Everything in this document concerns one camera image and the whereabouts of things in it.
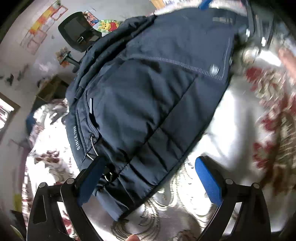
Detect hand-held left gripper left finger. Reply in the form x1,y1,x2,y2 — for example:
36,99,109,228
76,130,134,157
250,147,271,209
27,156,108,241

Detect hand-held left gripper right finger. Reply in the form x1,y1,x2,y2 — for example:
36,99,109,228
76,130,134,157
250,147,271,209
195,156,271,241

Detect navy padded jacket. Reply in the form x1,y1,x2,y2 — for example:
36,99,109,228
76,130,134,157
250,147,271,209
62,7,238,220

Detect person's right hand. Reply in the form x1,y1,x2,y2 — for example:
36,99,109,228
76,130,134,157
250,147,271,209
278,47,296,79

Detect floral satin bedspread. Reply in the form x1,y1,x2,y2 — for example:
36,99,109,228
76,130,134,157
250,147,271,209
14,0,296,241

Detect yellow-green bag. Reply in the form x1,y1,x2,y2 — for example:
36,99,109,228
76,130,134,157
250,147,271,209
13,193,23,212

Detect blue cloth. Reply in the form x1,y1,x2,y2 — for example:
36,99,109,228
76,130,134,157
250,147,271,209
25,111,36,135

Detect brown cardboard box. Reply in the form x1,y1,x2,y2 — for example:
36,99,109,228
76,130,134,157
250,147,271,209
35,76,70,105

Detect black mesh office chair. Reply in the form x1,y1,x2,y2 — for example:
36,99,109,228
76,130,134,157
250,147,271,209
58,11,102,73

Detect yellow bear wall sticker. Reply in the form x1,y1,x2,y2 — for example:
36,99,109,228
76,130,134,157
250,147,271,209
98,19,121,33

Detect window with wooden frame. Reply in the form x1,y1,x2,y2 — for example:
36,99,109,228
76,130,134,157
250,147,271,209
0,93,21,139

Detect cartoon character wall poster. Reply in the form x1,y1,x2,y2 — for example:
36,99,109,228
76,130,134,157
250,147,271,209
84,10,97,26

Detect small cartoon wall sticker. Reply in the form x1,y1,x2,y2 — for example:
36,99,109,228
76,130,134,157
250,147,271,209
56,46,72,67

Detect group of wall certificates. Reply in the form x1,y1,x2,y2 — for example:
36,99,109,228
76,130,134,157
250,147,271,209
20,0,68,55

